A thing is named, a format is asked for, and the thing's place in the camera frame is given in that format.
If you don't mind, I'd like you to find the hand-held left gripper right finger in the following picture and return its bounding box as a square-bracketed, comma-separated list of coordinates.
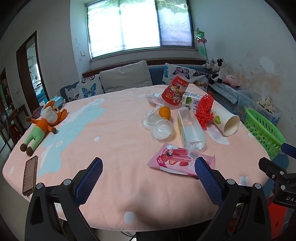
[194, 157, 271, 241]

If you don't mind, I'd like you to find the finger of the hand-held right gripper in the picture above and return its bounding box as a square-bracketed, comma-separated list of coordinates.
[280, 142, 296, 160]
[258, 157, 288, 183]

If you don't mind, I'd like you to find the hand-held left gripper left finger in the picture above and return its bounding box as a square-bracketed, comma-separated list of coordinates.
[25, 157, 103, 241]

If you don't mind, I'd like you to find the green plastic basket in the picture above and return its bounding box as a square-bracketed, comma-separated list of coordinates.
[244, 108, 287, 161]

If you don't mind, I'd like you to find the pink snack packet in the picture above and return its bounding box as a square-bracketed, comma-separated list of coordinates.
[146, 143, 216, 178]

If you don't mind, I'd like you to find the clear plastic bottle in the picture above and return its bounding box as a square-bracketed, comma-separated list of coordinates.
[178, 108, 207, 152]

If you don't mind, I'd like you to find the white paper cup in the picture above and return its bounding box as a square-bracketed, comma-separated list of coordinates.
[211, 107, 240, 137]

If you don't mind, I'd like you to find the clear plastic dome cup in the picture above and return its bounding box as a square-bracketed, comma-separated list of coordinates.
[151, 120, 175, 142]

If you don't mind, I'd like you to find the red foam fruit net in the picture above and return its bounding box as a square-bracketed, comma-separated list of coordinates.
[196, 94, 214, 131]

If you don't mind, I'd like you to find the white green milk carton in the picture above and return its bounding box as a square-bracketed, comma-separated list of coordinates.
[182, 92, 205, 114]

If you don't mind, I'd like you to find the red printed paper cup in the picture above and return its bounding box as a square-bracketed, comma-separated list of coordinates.
[161, 74, 190, 109]

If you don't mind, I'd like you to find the red plastic stool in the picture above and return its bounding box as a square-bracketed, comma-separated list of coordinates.
[266, 197, 289, 240]

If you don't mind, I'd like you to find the smartphone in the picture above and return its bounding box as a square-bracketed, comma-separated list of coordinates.
[22, 155, 39, 196]

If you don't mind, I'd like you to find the clear plastic storage box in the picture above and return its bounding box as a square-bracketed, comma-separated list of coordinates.
[237, 90, 282, 127]

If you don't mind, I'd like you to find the orange fox plush toy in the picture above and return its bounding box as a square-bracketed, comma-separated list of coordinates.
[20, 100, 69, 156]

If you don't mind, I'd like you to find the orange fruit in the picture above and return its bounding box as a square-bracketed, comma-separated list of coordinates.
[158, 106, 171, 121]

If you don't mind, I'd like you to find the blue tissue pack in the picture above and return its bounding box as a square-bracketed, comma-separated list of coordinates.
[47, 97, 65, 109]

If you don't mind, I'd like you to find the purple cloth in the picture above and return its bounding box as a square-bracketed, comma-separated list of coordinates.
[31, 105, 44, 117]

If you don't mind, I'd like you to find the clear plastic shell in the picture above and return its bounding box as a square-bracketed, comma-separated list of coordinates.
[141, 109, 162, 128]

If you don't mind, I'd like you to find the grey knitted cloth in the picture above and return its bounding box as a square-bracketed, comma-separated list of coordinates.
[209, 82, 240, 103]

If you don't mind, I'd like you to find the pink plush toy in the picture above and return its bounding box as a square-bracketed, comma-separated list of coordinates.
[222, 74, 241, 88]

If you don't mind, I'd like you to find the blue butterfly print pillow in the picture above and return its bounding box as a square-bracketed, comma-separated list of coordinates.
[60, 74, 105, 102]

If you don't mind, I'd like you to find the clear plastic wrapper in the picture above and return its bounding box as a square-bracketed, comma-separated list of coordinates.
[145, 93, 166, 106]

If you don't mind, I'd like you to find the colourful butterfly print pillow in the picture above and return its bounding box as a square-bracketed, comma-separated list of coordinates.
[162, 63, 211, 92]

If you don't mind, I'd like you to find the black white cow plush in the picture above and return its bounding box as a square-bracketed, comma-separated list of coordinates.
[209, 57, 228, 85]

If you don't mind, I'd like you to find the grey pillow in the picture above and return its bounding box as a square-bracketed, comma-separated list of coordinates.
[99, 60, 153, 93]

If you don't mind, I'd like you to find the blue sofa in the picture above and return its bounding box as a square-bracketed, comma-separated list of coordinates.
[55, 59, 240, 109]

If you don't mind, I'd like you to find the dark wooden bookshelf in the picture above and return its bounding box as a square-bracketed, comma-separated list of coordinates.
[0, 67, 14, 112]

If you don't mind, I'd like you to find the colourful pinwheel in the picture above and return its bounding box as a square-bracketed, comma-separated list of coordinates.
[194, 28, 208, 61]

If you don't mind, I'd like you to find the window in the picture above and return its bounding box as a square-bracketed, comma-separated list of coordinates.
[85, 0, 195, 59]

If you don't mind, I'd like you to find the dark wooden door frame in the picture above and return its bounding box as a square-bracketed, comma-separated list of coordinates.
[16, 30, 50, 102]

